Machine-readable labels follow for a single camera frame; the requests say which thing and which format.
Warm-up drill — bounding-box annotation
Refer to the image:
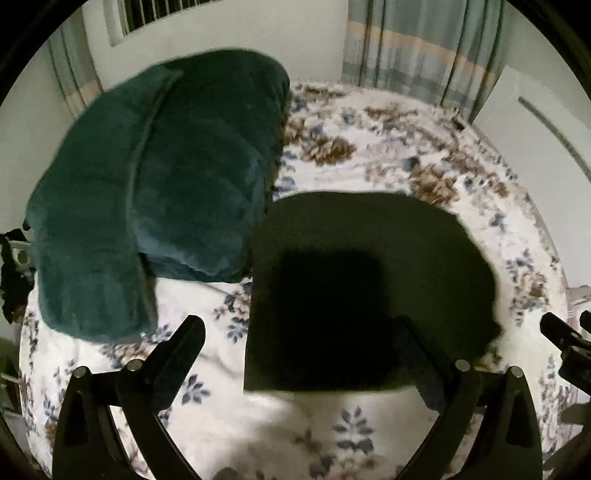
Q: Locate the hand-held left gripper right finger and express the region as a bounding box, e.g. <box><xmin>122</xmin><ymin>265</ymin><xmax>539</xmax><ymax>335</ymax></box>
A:
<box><xmin>392</xmin><ymin>316</ymin><xmax>541</xmax><ymax>480</ymax></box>

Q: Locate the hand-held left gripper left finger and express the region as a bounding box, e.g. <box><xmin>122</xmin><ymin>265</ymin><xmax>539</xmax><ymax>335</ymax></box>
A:
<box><xmin>52</xmin><ymin>315</ymin><xmax>206</xmax><ymax>480</ymax></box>

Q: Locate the dark striped sweater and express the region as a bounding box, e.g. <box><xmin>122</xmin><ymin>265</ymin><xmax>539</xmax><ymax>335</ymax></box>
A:
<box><xmin>244</xmin><ymin>191</ymin><xmax>503</xmax><ymax>393</ymax></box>

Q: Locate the dark green pillow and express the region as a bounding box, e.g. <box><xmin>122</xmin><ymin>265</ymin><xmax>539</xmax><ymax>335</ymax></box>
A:
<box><xmin>25</xmin><ymin>65</ymin><xmax>183</xmax><ymax>344</ymax></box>

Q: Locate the white metal rack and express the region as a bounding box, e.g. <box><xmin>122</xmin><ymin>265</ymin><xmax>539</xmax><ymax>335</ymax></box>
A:
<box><xmin>9</xmin><ymin>240</ymin><xmax>34</xmax><ymax>269</ymax></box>

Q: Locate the white headboard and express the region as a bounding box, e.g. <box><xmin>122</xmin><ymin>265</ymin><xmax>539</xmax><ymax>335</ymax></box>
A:
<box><xmin>471</xmin><ymin>65</ymin><xmax>591</xmax><ymax>296</ymax></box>

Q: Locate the dark green folded blanket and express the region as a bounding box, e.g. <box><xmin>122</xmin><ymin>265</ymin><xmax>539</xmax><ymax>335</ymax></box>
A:
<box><xmin>134</xmin><ymin>48</ymin><xmax>291</xmax><ymax>282</ymax></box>

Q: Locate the floral bedspread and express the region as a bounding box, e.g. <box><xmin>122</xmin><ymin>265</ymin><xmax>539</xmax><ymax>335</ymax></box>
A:
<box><xmin>18</xmin><ymin>80</ymin><xmax>568</xmax><ymax>480</ymax></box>

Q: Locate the narrow striped grey curtain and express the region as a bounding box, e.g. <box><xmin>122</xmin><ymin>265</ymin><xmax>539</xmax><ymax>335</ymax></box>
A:
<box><xmin>46</xmin><ymin>18</ymin><xmax>105</xmax><ymax>118</ymax></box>

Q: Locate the wide striped grey curtain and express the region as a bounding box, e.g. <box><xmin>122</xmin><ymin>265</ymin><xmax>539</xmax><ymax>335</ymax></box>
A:
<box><xmin>342</xmin><ymin>0</ymin><xmax>532</xmax><ymax>123</ymax></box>

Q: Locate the barred window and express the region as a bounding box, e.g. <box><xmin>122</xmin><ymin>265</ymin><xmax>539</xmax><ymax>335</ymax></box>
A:
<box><xmin>106</xmin><ymin>0</ymin><xmax>222</xmax><ymax>47</ymax></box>

